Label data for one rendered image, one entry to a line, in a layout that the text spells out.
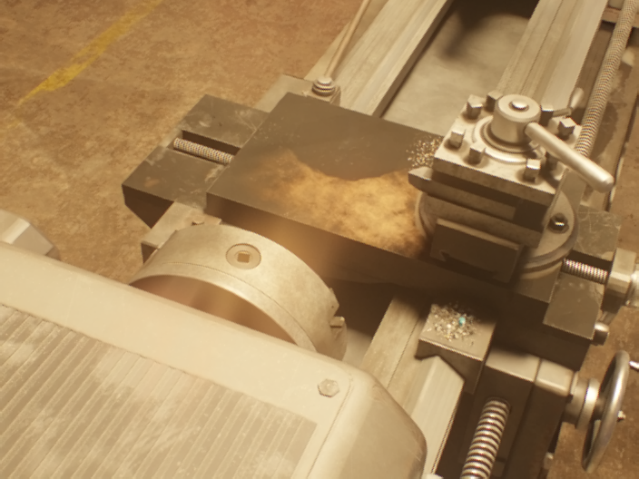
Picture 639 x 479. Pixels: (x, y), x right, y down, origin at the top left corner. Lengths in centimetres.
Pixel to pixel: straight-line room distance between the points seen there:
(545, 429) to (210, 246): 73
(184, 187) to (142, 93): 179
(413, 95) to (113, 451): 152
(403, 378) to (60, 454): 76
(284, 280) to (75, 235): 187
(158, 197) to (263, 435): 93
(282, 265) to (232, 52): 263
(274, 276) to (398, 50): 113
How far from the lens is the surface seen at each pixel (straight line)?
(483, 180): 121
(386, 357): 134
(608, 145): 260
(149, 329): 71
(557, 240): 141
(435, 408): 129
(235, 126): 167
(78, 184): 294
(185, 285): 93
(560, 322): 139
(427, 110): 202
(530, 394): 143
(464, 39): 229
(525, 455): 155
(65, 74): 344
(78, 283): 75
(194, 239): 96
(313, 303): 94
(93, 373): 68
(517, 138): 122
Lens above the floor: 187
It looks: 43 degrees down
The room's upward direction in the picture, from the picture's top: 5 degrees clockwise
